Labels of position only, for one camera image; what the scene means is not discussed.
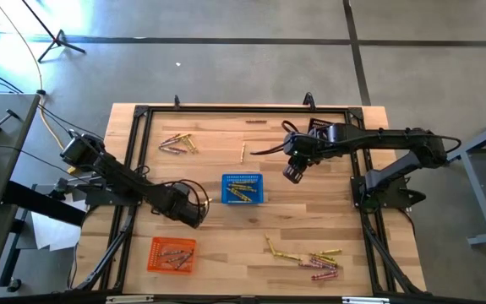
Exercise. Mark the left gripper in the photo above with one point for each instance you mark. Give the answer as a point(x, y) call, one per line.
point(194, 215)

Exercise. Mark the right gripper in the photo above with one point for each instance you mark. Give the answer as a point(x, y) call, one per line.
point(298, 162)

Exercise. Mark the blue plastic basket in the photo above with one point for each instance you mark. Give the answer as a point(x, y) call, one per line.
point(225, 177)

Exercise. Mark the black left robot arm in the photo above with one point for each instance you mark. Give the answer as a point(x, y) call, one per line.
point(120, 177)

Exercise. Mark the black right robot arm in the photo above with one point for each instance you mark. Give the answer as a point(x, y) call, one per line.
point(386, 137)

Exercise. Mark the black plastic basket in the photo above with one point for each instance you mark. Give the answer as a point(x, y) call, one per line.
point(316, 123)

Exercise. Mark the orange plastic basket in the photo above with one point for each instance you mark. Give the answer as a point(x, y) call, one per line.
point(154, 264)

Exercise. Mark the black desk crossbar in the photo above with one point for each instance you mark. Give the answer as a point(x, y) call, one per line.
point(44, 202)

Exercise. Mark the black caster wheel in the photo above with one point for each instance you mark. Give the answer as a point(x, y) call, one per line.
point(14, 285)

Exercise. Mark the black tripod stand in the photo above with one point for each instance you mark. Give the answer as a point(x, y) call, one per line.
point(58, 41)

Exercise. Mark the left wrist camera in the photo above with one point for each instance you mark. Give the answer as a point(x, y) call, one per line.
point(181, 197)

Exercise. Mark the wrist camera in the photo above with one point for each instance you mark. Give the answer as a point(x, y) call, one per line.
point(181, 197)
point(299, 142)

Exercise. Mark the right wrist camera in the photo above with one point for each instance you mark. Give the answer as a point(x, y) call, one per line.
point(299, 142)

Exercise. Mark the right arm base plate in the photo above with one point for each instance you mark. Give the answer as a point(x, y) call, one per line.
point(358, 198)

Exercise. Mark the black frame bracket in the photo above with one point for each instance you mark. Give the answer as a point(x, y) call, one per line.
point(310, 100)
point(177, 101)

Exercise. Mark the black aluminium table frame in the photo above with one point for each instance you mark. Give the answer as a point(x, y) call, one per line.
point(247, 109)

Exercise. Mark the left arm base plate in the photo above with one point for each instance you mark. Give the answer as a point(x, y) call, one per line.
point(107, 198)

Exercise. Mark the silver metal bracket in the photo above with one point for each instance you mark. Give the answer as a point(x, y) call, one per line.
point(365, 300)
point(128, 299)

